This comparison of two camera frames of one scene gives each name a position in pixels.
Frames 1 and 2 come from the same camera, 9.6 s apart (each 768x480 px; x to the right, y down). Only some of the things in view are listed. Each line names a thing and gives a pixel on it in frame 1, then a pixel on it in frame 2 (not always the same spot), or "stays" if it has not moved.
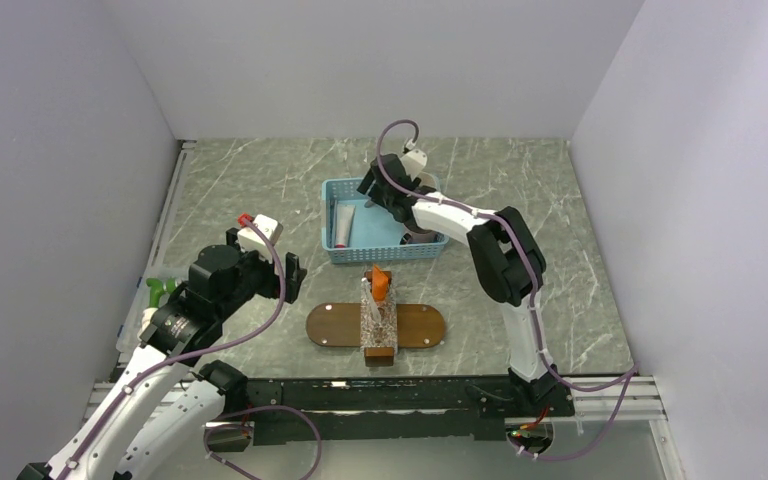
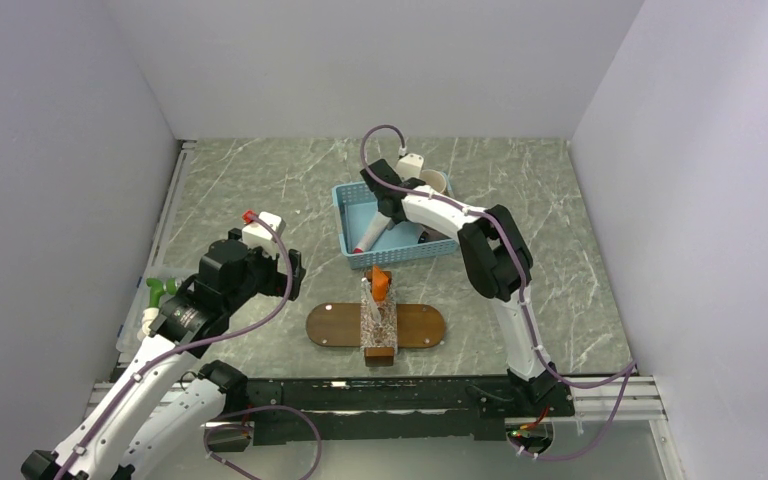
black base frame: (420, 409) stays
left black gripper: (270, 289) stays
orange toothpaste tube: (379, 284) stays
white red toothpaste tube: (344, 224) -> (373, 234)
